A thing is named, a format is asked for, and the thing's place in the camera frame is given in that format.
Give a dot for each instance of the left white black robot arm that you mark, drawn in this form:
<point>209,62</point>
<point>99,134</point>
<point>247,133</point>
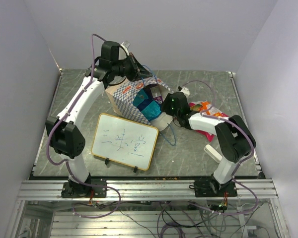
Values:
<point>65,142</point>

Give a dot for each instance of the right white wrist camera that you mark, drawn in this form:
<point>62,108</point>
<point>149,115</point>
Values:
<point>184,90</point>

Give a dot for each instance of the aluminium extrusion rail frame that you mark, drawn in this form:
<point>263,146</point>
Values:
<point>140,190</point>

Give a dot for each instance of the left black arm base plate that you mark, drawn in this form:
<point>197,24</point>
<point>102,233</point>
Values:
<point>73,189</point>

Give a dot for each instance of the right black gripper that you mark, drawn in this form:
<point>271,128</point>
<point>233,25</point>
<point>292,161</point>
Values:
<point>166,103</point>

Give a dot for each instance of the blue checkered paper bag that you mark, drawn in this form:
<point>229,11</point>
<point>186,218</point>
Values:
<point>122,95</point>

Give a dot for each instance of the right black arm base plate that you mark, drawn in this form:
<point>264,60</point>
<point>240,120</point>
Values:
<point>209,187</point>

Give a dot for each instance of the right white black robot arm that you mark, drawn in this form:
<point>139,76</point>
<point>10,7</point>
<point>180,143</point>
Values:
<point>236,142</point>

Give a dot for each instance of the white whiteboard eraser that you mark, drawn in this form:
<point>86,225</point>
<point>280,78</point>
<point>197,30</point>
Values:
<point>213,153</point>

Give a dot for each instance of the small whiteboard with yellow frame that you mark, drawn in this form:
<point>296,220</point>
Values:
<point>124,141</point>

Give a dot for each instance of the orange snack packet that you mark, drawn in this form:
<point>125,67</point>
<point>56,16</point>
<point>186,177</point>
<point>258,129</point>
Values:
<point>203,105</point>

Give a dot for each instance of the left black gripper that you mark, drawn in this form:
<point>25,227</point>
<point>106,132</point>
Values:
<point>138,70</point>

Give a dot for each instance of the teal snack packet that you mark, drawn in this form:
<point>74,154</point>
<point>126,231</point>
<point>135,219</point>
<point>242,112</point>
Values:
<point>147,105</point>

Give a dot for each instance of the pink snack packet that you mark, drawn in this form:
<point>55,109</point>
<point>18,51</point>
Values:
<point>209,136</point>

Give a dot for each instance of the purple snack packet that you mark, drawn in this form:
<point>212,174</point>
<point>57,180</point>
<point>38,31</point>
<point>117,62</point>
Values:
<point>154,92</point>

